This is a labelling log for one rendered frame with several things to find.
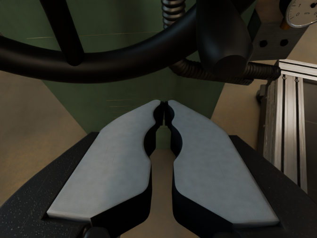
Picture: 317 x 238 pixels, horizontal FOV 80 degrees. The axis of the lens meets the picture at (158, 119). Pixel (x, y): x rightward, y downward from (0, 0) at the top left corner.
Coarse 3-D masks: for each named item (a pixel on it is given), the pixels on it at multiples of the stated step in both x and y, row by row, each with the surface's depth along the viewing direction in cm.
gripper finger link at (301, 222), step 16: (240, 144) 8; (256, 160) 7; (256, 176) 6; (272, 176) 6; (272, 192) 6; (288, 192) 6; (304, 192) 6; (272, 208) 5; (288, 208) 5; (304, 208) 5; (288, 224) 5; (304, 224) 5
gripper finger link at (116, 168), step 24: (120, 120) 9; (144, 120) 9; (96, 144) 8; (120, 144) 8; (144, 144) 8; (96, 168) 7; (120, 168) 7; (144, 168) 7; (72, 192) 6; (96, 192) 6; (120, 192) 6; (144, 192) 6; (72, 216) 5; (96, 216) 5; (120, 216) 6; (144, 216) 6
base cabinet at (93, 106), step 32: (0, 0) 29; (32, 0) 29; (96, 0) 29; (128, 0) 29; (160, 0) 30; (192, 0) 30; (256, 0) 30; (0, 32) 34; (32, 32) 34; (96, 32) 34; (128, 32) 34; (64, 96) 50; (96, 96) 50; (128, 96) 50; (160, 96) 51; (192, 96) 51; (96, 128) 66; (160, 128) 67
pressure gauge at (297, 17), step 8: (280, 0) 26; (288, 0) 25; (296, 0) 24; (304, 0) 24; (312, 0) 24; (280, 8) 27; (288, 8) 25; (296, 8) 25; (304, 8) 25; (312, 8) 25; (288, 16) 26; (296, 16) 26; (304, 16) 26; (312, 16) 26; (288, 24) 27; (296, 24) 27; (304, 24) 27
